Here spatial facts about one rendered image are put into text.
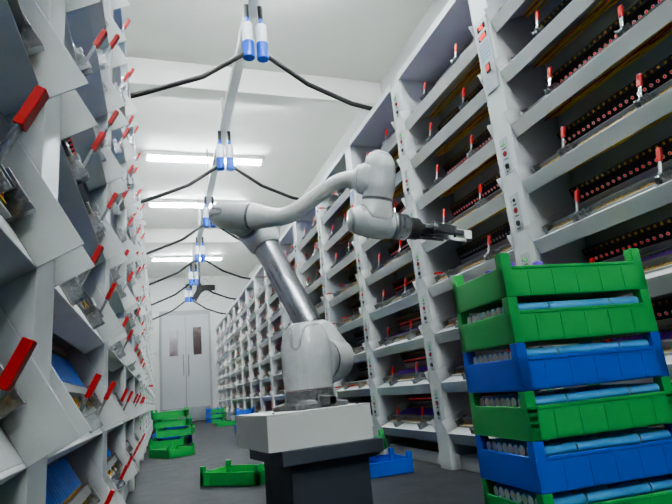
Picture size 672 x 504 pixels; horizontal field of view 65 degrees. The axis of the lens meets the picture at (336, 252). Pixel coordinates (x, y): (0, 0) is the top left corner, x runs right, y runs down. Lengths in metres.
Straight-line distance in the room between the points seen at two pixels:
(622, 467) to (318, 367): 0.92
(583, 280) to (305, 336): 0.91
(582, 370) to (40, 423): 0.82
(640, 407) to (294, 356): 0.98
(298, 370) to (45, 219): 1.17
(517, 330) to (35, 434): 0.72
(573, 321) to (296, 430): 0.85
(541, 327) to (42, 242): 0.77
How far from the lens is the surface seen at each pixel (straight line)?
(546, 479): 0.98
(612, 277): 1.11
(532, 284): 1.00
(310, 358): 1.67
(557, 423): 0.99
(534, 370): 0.98
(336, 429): 1.62
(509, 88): 1.93
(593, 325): 1.06
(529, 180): 1.75
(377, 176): 1.73
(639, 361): 1.11
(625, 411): 1.08
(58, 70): 0.70
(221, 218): 1.97
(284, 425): 1.56
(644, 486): 1.11
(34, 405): 0.59
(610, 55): 1.59
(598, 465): 1.04
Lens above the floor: 0.35
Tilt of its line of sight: 14 degrees up
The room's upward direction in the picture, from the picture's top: 6 degrees counter-clockwise
